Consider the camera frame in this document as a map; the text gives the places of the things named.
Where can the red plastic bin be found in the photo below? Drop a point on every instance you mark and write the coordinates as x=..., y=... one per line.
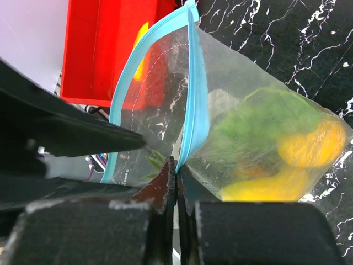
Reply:
x=100, y=36

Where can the yellow fake lemon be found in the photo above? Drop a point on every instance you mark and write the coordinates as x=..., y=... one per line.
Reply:
x=288, y=185

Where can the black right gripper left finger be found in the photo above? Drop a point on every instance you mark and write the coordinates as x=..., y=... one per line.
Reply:
x=60, y=221

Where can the clear zip top bag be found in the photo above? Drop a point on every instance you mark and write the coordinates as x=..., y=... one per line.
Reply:
x=177, y=84

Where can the green fake grapes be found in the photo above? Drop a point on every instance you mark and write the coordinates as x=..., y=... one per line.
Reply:
x=252, y=129

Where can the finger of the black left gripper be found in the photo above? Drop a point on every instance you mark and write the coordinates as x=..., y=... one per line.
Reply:
x=31, y=113

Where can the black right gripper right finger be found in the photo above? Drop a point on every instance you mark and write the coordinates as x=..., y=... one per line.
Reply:
x=216, y=232

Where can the yellow orange fake mango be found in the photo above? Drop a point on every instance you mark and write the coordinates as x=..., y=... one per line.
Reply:
x=318, y=148

